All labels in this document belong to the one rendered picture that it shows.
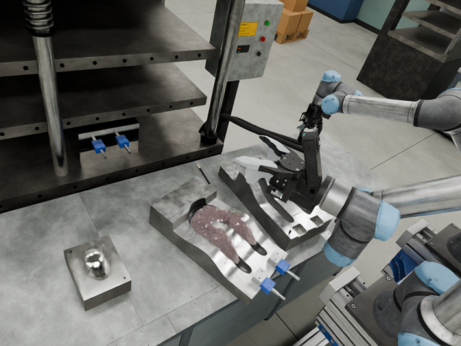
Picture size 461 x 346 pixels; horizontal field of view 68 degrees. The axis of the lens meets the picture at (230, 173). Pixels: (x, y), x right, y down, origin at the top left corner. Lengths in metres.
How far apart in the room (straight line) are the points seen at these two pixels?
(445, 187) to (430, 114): 0.53
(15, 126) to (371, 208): 1.25
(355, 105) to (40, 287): 1.27
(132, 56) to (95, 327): 0.98
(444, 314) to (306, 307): 1.53
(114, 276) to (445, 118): 1.20
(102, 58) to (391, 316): 1.29
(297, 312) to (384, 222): 1.62
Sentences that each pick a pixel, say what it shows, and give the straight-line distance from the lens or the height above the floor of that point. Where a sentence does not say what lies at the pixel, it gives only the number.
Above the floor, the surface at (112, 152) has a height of 0.82.
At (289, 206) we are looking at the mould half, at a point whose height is 0.89.
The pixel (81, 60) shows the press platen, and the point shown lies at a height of 1.28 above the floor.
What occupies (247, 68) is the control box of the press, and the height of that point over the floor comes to 1.13.
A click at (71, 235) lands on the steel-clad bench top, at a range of 1.40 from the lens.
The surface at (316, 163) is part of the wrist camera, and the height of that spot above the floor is 1.50.
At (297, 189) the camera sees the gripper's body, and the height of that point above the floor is 1.42.
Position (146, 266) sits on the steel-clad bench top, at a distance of 1.31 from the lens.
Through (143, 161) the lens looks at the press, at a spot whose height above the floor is 0.79.
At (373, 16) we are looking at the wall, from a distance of 8.48.
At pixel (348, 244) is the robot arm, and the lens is 0.80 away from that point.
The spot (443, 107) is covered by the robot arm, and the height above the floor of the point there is 1.48.
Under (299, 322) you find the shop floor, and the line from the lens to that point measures 2.28.
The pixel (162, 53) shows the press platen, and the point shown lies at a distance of 1.53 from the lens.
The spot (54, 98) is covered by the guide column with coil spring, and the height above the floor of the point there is 1.17.
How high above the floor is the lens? 1.90
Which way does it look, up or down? 41 degrees down
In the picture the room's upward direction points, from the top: 16 degrees clockwise
